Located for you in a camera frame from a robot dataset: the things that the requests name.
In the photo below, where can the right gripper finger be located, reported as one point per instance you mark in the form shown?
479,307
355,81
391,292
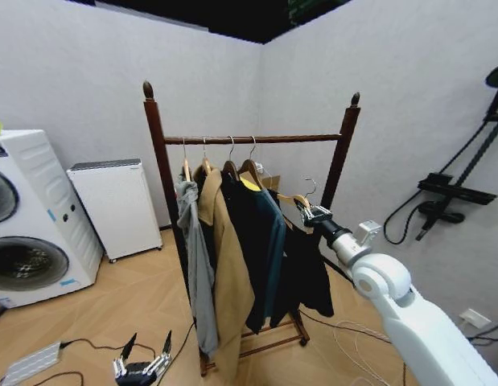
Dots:
301,212
320,210

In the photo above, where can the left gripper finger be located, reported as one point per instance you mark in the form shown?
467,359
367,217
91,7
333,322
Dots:
126,356
162,354

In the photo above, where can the wooden hanger with metal hook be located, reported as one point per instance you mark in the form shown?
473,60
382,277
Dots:
206,164
248,165
186,165
290,198
229,165

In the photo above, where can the black garment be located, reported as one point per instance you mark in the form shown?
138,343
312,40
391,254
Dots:
242,225
307,269

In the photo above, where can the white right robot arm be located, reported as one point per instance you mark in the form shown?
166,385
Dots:
417,333

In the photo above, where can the teal garment with yellow collar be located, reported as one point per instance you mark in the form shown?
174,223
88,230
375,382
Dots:
276,241

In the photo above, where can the black hanging garment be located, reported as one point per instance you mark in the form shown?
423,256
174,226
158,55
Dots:
242,225

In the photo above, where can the grey hanging garment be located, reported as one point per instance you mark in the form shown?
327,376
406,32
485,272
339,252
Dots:
200,257

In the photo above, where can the brown cardboard box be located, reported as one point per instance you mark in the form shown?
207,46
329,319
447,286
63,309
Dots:
271,183

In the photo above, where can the tan hanging coat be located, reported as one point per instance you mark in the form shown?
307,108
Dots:
228,257

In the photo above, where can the grey power strip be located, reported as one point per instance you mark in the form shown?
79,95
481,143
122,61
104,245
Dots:
31,360

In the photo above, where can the black shower faucet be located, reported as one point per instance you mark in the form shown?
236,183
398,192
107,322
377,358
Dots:
439,212

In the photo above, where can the black shower shelf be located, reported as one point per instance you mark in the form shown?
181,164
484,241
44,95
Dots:
458,189

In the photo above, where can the white cabinet with grey lid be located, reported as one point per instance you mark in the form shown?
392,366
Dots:
116,209

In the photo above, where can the dark wooden clothes rack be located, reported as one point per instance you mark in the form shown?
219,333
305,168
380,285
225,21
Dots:
154,132

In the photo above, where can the white stacked washing machine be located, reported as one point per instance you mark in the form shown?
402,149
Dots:
35,209

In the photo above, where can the black shower head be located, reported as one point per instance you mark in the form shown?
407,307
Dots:
497,76

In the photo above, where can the black shower rail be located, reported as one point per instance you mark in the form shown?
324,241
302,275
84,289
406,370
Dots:
480,144

